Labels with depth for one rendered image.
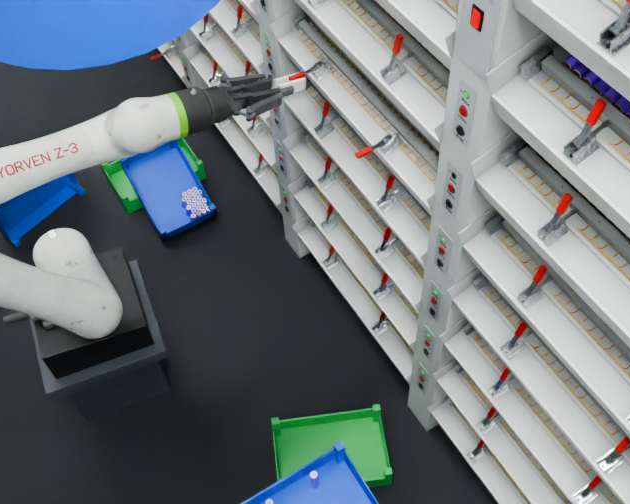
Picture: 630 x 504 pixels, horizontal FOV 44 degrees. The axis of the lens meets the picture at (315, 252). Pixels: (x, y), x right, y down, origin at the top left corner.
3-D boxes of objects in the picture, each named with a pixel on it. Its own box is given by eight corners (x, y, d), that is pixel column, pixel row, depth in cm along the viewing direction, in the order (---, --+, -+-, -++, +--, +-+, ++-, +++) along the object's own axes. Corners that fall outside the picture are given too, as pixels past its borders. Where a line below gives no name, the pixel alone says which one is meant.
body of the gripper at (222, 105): (195, 109, 166) (234, 99, 170) (213, 133, 162) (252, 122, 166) (195, 81, 161) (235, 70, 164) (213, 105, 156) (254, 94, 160)
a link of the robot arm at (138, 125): (128, 157, 149) (110, 101, 147) (114, 162, 160) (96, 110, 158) (195, 138, 155) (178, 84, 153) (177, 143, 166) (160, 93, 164)
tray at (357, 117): (436, 221, 153) (426, 199, 145) (284, 51, 184) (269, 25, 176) (517, 159, 153) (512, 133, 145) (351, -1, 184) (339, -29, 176)
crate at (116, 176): (128, 214, 266) (122, 199, 260) (106, 177, 277) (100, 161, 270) (206, 178, 274) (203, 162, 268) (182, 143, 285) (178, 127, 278)
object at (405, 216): (429, 274, 168) (415, 249, 157) (289, 109, 200) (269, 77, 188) (503, 217, 168) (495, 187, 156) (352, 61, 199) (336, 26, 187)
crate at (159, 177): (215, 215, 264) (216, 207, 257) (161, 241, 259) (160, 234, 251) (174, 142, 270) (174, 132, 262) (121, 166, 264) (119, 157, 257)
